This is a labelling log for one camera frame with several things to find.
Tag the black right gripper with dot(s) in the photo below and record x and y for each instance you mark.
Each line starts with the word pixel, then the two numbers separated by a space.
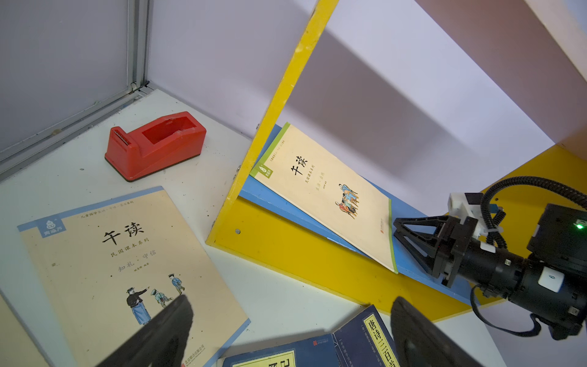
pixel 438 244

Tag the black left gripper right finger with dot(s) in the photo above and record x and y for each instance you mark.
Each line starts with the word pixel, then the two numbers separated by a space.
pixel 420 343

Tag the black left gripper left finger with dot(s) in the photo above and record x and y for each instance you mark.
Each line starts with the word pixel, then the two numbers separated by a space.
pixel 162 342

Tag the blue-edged beige reading book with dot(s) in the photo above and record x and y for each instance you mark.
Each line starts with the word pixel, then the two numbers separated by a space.
pixel 110 268

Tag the green-edged beige reading book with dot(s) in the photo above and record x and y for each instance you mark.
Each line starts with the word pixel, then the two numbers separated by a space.
pixel 309 177

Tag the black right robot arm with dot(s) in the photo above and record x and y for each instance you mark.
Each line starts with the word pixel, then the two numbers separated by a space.
pixel 550 283

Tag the small dark blue poetry book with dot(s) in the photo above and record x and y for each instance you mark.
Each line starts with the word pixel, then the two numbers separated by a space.
pixel 365 341

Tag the large dark blue book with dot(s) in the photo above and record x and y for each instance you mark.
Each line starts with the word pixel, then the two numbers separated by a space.
pixel 316 351

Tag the yellow blue pink bookshelf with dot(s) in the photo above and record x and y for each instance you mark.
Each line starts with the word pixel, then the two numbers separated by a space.
pixel 433 125

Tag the red-edged beige reading book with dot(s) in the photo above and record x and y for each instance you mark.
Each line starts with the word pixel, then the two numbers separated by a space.
pixel 17 348

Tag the red tape dispenser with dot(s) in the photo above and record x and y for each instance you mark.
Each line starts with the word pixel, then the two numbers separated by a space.
pixel 164 142

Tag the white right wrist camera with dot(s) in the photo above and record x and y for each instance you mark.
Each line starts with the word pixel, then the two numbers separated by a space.
pixel 463 205

